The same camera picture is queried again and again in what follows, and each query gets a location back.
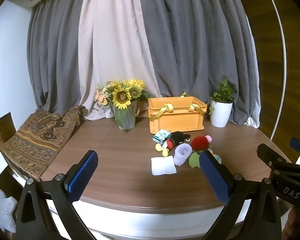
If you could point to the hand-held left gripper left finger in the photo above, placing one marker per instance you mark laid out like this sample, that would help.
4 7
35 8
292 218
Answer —
82 176

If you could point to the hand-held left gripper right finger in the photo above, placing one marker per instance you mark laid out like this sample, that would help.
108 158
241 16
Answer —
215 177

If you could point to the red pompom plush toy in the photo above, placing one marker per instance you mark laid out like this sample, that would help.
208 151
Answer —
200 143

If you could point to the lavender fuzzy sock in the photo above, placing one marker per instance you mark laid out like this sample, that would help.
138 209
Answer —
182 153

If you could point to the white cloth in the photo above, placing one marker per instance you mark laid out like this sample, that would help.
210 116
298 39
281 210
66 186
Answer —
163 165

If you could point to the black mouse plush toy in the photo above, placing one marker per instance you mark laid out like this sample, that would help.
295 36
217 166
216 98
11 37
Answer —
178 137

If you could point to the orange plastic crate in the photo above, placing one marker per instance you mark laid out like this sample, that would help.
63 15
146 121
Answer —
176 120

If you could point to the white sheer curtain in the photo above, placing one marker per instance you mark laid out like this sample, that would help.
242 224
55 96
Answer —
255 100

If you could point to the brown patterned cloth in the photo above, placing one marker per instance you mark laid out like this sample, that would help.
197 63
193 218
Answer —
37 140

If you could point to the green plant in white pot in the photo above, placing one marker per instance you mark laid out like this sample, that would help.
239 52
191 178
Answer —
221 111

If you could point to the blue and white tissue packet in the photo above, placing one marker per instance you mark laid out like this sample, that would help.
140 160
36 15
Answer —
161 135

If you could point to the grey ribbed vase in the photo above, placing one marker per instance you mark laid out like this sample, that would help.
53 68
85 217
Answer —
127 120

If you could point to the small peach flower bouquet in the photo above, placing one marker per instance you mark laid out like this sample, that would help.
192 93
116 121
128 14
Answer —
101 97

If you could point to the striped grey cushion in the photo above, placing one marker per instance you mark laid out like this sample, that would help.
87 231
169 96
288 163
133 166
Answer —
3 210

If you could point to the sunflower bouquet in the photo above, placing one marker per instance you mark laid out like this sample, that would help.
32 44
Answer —
122 96

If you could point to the grey curtain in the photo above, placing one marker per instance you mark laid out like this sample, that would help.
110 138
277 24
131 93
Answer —
197 42
55 55

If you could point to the beige curtain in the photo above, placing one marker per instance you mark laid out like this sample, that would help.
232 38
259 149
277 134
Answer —
110 50

